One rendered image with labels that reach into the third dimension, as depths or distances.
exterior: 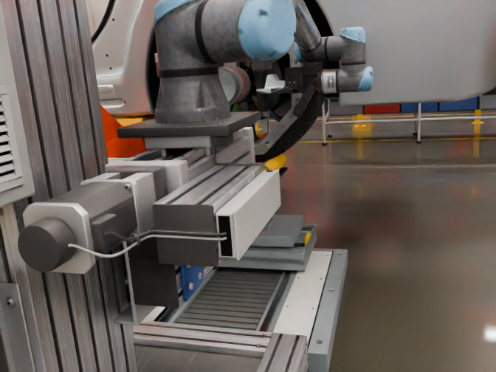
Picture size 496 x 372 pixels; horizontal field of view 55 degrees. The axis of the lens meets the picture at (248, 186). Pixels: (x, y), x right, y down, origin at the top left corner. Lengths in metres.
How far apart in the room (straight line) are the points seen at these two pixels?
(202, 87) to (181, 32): 0.11
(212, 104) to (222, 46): 0.11
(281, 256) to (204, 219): 1.36
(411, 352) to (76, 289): 1.14
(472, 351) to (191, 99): 1.22
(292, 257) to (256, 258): 0.15
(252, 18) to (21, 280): 0.55
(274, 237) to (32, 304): 1.34
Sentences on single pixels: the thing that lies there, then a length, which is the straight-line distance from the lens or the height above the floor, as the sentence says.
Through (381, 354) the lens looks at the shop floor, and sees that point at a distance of 1.67.
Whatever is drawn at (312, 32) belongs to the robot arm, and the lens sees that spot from 1.51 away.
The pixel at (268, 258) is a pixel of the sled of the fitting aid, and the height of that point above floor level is 0.14.
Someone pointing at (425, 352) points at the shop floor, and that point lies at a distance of 1.70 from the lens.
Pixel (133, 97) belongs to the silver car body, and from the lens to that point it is 2.14.
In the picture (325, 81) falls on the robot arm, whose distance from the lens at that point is 1.54.
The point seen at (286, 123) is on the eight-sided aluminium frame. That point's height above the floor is 0.70.
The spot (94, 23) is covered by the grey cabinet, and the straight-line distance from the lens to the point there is 6.65.
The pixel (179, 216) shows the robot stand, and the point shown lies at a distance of 0.66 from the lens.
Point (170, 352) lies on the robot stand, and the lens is 1.33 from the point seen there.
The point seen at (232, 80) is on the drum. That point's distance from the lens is 1.71.
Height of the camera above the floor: 0.91
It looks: 14 degrees down
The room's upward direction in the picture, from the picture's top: 4 degrees counter-clockwise
